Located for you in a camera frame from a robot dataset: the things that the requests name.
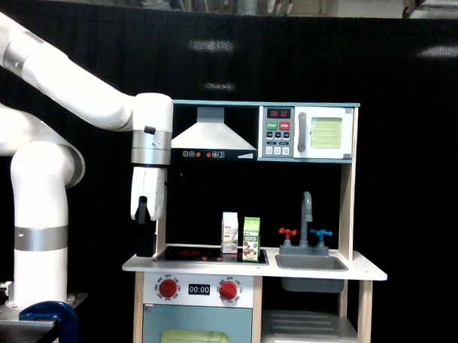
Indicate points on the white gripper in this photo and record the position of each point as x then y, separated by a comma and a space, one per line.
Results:
147, 205

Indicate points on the green juice box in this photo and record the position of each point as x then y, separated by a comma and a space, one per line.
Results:
251, 234

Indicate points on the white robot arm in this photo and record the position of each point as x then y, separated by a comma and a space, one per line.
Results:
44, 165

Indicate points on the grey toy sink basin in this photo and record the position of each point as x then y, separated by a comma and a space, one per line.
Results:
321, 264

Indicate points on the black toy stovetop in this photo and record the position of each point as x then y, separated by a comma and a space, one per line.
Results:
193, 254

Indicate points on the left red stove knob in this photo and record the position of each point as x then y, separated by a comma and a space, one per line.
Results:
168, 288

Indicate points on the red stove knob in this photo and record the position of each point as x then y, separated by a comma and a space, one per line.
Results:
168, 288
228, 290

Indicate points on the white milk carton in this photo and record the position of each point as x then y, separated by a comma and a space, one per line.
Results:
230, 232

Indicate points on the blue toy oven door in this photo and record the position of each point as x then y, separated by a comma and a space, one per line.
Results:
196, 324

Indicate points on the right red stove knob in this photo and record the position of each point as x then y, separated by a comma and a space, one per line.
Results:
228, 290

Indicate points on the grey range hood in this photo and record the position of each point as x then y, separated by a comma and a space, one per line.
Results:
210, 139

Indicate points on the blue C-clamp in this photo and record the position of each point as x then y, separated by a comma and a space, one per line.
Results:
61, 313

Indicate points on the grey toy faucet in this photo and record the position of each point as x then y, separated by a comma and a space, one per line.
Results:
303, 248

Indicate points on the grey lower shelf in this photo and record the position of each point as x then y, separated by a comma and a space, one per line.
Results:
306, 327

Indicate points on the wooden toy kitchen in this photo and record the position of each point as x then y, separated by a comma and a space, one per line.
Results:
198, 192

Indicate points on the grey microwave control panel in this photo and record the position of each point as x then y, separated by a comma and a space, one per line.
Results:
276, 132

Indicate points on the white toy microwave door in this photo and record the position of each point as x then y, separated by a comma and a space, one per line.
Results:
323, 132

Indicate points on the red tap handle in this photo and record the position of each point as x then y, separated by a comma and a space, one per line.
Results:
287, 233

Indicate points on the grey metal base plate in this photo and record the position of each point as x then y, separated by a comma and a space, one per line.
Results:
43, 322

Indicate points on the blue tap handle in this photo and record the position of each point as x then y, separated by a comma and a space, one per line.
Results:
321, 234

